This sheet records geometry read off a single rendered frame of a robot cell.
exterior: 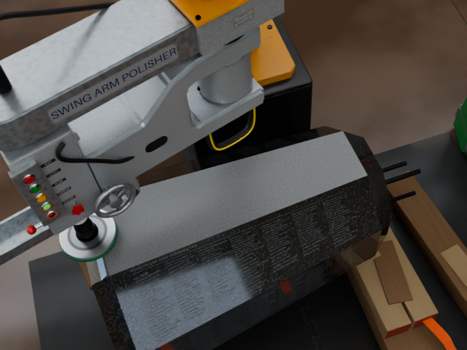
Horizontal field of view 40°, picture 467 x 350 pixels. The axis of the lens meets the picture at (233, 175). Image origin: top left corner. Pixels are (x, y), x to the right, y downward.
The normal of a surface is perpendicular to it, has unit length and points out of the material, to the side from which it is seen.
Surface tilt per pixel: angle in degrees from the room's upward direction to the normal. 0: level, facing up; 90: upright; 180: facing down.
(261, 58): 0
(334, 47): 0
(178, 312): 45
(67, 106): 90
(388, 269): 0
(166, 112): 90
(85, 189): 90
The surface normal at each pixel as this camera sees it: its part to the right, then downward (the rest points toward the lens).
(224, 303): 0.21, 0.15
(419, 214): -0.07, -0.54
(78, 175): 0.56, 0.67
